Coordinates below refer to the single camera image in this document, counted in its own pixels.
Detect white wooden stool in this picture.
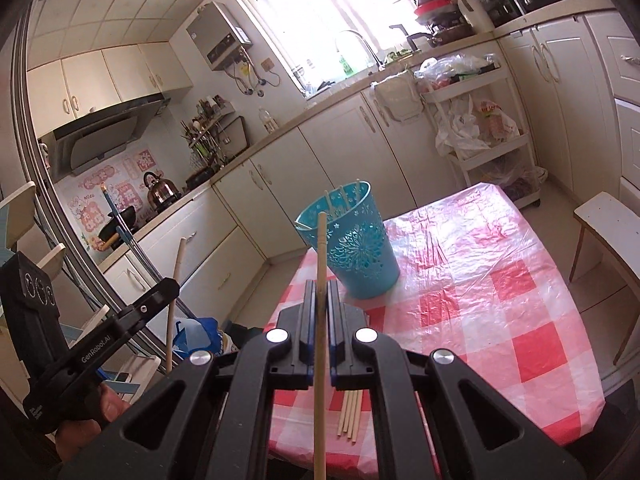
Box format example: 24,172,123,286
569,191,640,366

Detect wall utensil rack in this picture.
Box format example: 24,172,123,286
180,95,236,166

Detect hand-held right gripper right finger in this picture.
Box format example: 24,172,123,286
325,280,586,480

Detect white plastic bag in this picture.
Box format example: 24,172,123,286
434,95,493,161

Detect white hanging trash bin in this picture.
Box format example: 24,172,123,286
372,72,426,123

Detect kitchen window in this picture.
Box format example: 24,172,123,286
227,0,416,96

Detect blue perforated plastic basket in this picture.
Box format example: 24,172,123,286
294,180,401,300

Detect pink wall stickers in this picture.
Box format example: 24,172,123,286
62,147,156,251

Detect cream upper cabinets beside hood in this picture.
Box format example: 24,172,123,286
25,40,193,128

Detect black sink faucet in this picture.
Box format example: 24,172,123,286
389,22,433,53

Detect bundle of wooden chopsticks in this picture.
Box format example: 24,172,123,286
336,389,363,442

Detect black framed tray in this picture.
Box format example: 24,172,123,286
220,116,248,153

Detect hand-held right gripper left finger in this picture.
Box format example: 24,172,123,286
57,280,318,480

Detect white lower kitchen cabinets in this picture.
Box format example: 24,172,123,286
100,5,640,321

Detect blue printed shopping bag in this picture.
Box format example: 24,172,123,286
172,316,236,356

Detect black range hood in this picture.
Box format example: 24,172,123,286
37,92,171,181

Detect steel kettle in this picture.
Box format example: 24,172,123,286
142,171,180,207

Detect red white checkered tablecloth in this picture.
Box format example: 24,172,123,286
265,182,608,480

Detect white rolling cart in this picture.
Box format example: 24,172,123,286
415,52,543,208

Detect metal sliding door frame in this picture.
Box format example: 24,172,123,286
12,0,131,311

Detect chrome sink faucet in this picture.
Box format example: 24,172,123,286
334,30,383,68

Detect orange printed plastic bag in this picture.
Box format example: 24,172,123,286
475,100,521,143

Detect black wok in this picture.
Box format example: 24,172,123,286
97,205,138,241

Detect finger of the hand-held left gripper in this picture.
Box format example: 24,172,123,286
117,279,182,332

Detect person's left hand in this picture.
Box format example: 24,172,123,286
54,382,128,463

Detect clear plastic bags heap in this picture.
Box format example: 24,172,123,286
415,52,501,86

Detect white plastic jug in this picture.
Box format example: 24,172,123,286
457,0,496,36

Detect grey wall water heater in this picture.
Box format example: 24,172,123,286
186,1,252,72

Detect water heater hoses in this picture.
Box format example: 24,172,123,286
232,57,281,98

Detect beige kitchen countertop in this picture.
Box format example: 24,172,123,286
97,0,618,266

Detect stacked pots with red lid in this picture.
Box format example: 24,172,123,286
392,0,476,46

